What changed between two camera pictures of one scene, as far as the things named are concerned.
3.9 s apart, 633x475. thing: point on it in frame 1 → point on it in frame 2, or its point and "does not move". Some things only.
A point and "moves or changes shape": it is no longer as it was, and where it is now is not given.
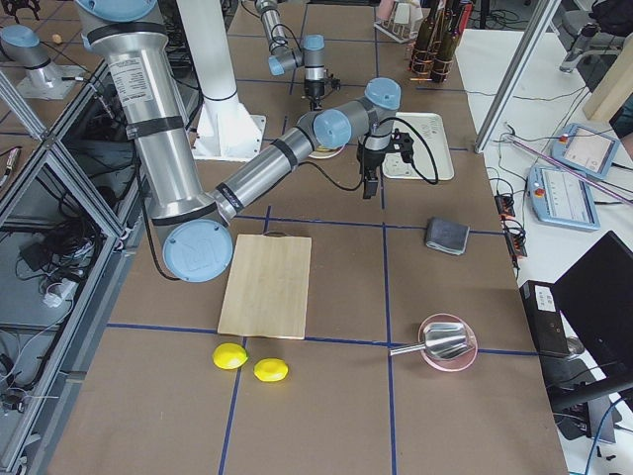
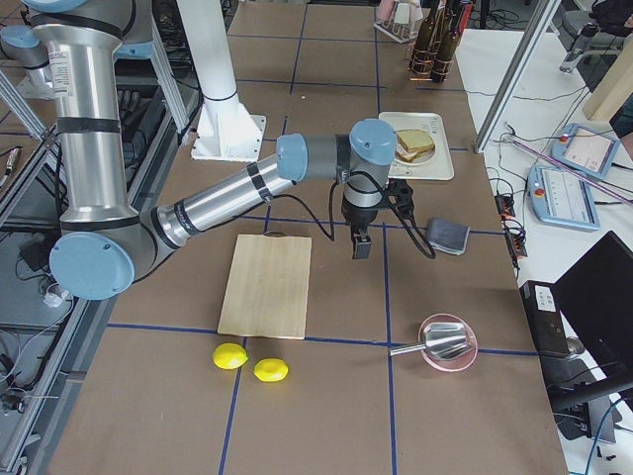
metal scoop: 444,340 does not move
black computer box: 541,308 does not move
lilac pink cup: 385,9 does not move
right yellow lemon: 229,355 does not move
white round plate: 323,154 moves or changes shape
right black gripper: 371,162 → 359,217
